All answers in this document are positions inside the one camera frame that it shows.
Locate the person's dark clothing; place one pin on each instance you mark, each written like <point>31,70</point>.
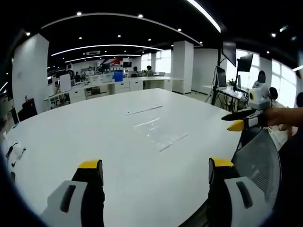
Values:
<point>292,170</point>

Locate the long ceiling light strip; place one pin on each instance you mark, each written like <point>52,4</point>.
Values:
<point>206,14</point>

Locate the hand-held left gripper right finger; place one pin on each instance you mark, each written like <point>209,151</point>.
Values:
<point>233,201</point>

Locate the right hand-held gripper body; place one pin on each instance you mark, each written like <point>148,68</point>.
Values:
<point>258,99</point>

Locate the grey mesh office chair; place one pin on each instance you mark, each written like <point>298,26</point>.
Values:
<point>259,163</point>

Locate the black monitor stand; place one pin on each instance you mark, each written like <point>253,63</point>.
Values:
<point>215,94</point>

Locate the white board panel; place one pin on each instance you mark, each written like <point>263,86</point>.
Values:
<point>65,82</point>

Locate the silver desk monitor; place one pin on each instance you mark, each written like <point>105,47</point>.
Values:
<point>221,76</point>

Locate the black hanging monitor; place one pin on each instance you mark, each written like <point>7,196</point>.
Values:
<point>229,53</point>

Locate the green potted plant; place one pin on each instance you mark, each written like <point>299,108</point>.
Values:
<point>232,82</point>

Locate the blue box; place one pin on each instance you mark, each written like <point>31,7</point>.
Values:
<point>118,76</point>

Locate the row of white desks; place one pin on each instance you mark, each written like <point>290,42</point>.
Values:
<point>123,85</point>

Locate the clear resealable plastic bag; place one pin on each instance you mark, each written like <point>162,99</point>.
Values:
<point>159,133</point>

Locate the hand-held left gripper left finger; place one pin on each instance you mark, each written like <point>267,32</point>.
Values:
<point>71,198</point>

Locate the person's right hand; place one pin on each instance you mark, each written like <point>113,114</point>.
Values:
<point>274,116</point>

